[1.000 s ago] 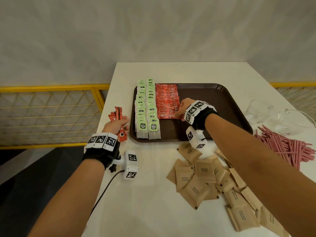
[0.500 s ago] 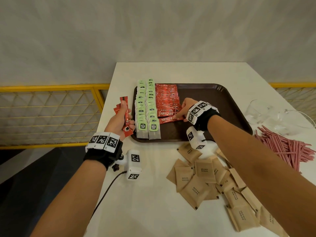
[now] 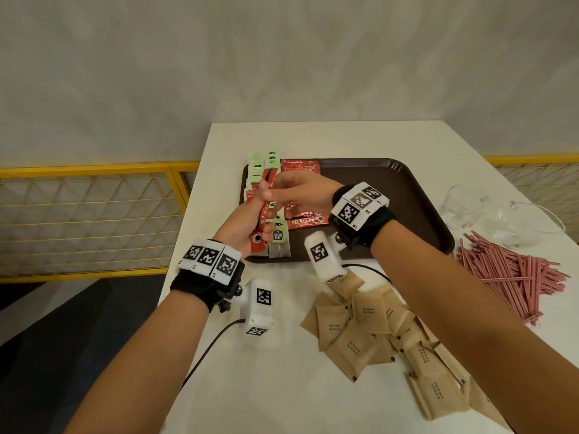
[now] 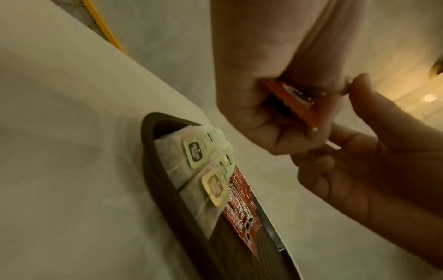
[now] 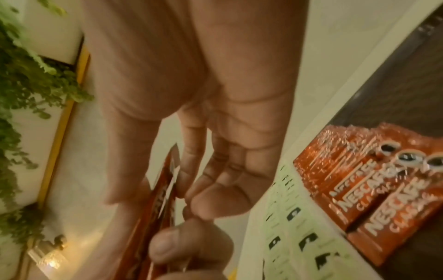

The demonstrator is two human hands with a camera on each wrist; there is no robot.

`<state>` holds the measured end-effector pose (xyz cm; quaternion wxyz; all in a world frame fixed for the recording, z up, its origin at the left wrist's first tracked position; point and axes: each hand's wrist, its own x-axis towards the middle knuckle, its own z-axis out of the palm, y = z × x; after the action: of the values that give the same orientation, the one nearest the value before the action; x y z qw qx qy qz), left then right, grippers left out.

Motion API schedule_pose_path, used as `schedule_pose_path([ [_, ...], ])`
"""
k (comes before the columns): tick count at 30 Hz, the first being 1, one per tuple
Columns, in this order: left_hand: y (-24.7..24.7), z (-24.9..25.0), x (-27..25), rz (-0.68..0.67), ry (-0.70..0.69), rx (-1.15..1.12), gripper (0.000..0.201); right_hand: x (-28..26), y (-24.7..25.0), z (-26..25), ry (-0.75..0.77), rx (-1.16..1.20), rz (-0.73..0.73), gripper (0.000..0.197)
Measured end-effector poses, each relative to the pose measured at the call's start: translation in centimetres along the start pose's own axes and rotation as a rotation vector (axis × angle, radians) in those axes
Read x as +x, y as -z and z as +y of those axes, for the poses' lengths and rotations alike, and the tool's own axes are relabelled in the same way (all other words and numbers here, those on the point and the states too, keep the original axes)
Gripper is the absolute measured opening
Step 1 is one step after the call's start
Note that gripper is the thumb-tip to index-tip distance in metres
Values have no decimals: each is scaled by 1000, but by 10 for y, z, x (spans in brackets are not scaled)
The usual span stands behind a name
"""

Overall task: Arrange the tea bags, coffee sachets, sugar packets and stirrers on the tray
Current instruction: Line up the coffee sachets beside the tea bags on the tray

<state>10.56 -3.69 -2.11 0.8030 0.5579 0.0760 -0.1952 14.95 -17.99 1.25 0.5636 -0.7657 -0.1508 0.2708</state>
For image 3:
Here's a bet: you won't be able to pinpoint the person's right hand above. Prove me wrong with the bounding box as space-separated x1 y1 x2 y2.
264 169 344 218

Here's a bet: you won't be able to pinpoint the person's left hand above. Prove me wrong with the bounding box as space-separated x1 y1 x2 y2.
212 180 277 260

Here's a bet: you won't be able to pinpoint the row of red Nescafe sachets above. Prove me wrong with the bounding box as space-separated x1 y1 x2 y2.
280 159 330 230

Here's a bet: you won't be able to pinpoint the neat rows of tea bags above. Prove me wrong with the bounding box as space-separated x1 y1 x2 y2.
244 150 293 259

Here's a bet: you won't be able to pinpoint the brown plastic tray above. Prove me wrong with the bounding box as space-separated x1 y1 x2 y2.
239 157 455 264

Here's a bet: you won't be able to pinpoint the pile of brown sugar packets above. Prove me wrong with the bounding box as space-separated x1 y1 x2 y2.
300 268 512 430

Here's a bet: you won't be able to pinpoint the clear glass cups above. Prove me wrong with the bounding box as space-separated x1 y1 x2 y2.
441 184 566 249

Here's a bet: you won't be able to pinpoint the pile of pink stirrer sticks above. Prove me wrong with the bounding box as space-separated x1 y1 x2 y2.
454 230 571 326

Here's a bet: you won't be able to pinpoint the person's right forearm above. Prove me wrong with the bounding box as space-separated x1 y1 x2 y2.
370 220 579 434

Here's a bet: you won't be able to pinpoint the person's left forearm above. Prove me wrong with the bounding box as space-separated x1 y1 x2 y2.
63 291 211 434

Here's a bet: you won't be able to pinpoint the left wristband with marker tiles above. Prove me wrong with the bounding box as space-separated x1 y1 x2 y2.
170 239 246 312

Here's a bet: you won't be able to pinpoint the wristband with marker tiles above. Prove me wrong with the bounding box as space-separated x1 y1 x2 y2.
329 181 397 249
170 239 246 312

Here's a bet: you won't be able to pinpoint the right wristband with marker tiles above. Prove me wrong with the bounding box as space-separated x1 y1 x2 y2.
329 181 397 249

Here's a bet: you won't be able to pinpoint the marker cube on right wrist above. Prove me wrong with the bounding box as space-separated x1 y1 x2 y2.
303 230 348 283

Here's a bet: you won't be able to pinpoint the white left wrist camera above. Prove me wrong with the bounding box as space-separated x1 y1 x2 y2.
219 277 274 338

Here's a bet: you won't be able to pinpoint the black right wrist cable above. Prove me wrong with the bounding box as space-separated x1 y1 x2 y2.
341 264 392 284

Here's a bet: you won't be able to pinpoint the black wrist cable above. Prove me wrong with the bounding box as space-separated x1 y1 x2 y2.
180 318 247 389
341 264 392 284

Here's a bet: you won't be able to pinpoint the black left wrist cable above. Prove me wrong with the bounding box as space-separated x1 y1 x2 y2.
180 318 247 389

